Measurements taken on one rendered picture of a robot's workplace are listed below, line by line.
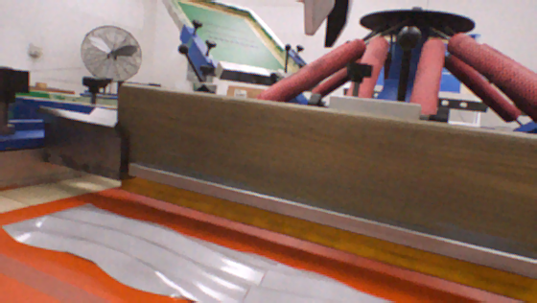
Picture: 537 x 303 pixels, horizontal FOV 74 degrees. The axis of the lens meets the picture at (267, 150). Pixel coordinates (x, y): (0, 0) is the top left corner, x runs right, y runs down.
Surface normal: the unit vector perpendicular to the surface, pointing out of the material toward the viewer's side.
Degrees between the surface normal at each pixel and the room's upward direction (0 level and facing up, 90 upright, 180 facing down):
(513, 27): 90
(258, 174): 90
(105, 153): 90
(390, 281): 0
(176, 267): 33
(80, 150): 90
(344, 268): 0
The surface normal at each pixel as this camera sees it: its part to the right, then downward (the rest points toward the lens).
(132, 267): -0.18, -0.72
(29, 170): 0.91, 0.17
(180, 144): -0.40, 0.09
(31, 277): 0.12, -0.98
